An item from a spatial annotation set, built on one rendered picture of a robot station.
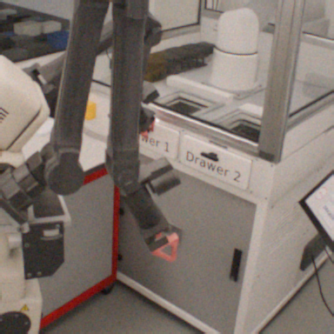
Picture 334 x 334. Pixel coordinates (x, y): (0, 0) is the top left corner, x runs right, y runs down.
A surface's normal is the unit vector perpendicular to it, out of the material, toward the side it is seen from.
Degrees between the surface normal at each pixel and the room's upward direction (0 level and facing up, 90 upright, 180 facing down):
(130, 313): 0
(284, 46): 90
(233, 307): 90
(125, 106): 90
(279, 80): 90
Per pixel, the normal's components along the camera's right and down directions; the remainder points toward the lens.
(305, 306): 0.07, -0.91
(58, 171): 0.33, 0.40
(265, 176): -0.64, 0.27
